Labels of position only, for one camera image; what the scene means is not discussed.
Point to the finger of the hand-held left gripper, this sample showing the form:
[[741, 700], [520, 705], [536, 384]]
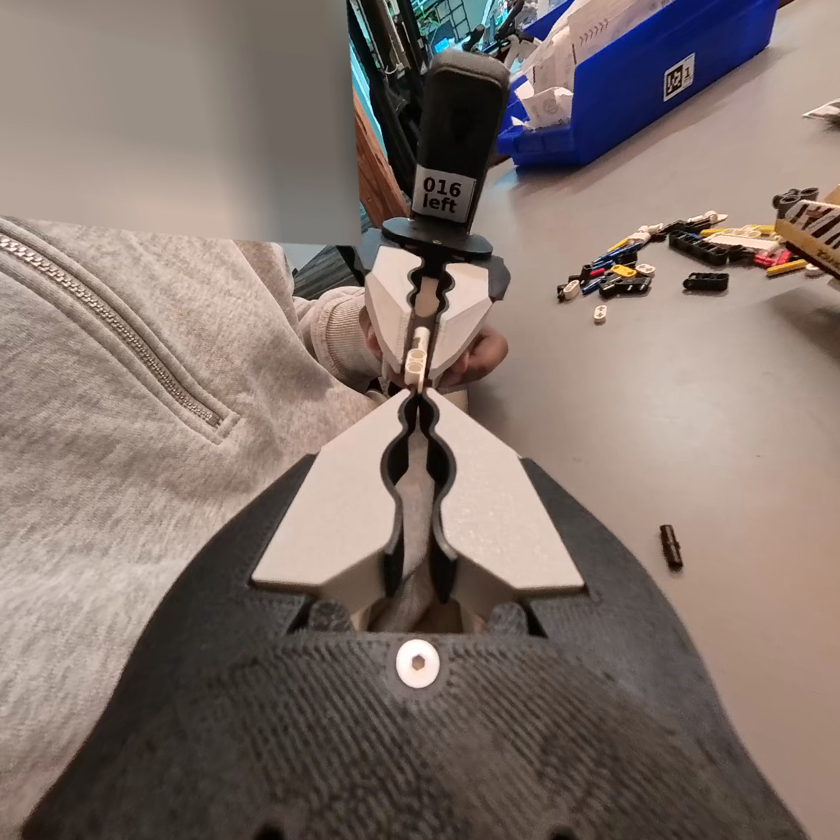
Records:
[[466, 308], [387, 302]]

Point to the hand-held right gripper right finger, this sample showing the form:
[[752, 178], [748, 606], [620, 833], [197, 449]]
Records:
[[505, 525]]

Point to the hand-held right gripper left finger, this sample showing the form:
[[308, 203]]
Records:
[[328, 525]]

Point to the white lego connector piece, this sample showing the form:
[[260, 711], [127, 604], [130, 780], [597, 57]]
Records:
[[412, 375]]

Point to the black lego pin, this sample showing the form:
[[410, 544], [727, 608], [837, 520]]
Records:
[[670, 546]]

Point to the person's left forearm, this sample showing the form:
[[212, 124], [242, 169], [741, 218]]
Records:
[[328, 334]]

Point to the white two-hole lego beam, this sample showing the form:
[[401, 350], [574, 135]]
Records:
[[601, 313]]

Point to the pile of loose lego pieces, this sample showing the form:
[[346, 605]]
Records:
[[695, 246]]

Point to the black double-hole lego connector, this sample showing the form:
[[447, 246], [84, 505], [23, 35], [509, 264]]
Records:
[[705, 281]]

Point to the zebra striped lego helicopter model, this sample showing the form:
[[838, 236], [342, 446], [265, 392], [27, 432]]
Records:
[[814, 229]]

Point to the person's left hand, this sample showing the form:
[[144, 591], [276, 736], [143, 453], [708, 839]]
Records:
[[482, 358]]

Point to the black metal rack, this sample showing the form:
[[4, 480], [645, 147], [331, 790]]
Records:
[[397, 131]]

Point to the white printed paper bags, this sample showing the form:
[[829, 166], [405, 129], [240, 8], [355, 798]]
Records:
[[558, 59]]

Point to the blue plastic bin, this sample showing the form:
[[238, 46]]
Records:
[[623, 105]]

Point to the wooden post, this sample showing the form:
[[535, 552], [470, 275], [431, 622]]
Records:
[[377, 170]]

